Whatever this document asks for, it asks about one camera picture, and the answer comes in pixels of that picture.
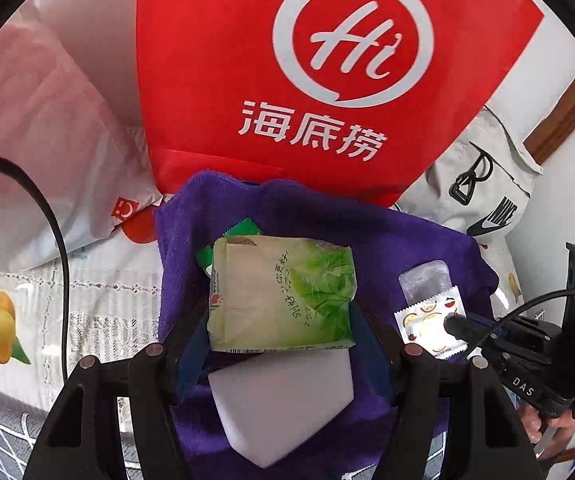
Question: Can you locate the person's right hand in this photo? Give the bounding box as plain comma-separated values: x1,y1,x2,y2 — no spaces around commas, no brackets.
520,400,575,461

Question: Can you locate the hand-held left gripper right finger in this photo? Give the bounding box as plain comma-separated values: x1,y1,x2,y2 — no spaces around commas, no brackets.
351,301,547,480

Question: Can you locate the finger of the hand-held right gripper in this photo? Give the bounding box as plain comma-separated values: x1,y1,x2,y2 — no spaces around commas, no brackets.
465,312,508,336
443,314,511,353

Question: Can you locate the small fruit print sachet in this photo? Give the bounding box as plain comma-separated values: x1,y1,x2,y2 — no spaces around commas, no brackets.
395,260,469,359

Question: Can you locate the white plastic shopping bag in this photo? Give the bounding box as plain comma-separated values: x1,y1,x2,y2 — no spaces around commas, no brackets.
0,0,166,275

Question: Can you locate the green packet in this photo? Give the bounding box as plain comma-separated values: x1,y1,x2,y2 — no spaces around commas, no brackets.
196,217,264,281

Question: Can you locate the brown wooden frame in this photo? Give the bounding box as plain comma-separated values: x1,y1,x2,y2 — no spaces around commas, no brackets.
526,60,575,167

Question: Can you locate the leaf print tissue packet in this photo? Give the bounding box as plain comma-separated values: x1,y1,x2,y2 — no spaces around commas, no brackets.
207,235,359,354

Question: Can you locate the white sponge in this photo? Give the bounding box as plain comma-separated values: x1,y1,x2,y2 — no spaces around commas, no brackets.
207,347,357,467

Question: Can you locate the red paper bag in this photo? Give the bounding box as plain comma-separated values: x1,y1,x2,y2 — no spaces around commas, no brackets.
136,0,547,209

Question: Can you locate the purple towel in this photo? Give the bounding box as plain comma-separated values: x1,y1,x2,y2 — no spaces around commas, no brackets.
153,170,499,472

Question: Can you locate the grey waist bag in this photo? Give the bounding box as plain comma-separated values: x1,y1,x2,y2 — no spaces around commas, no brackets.
392,105,544,242

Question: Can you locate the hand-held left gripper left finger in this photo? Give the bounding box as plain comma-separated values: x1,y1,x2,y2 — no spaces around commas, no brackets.
30,307,218,480

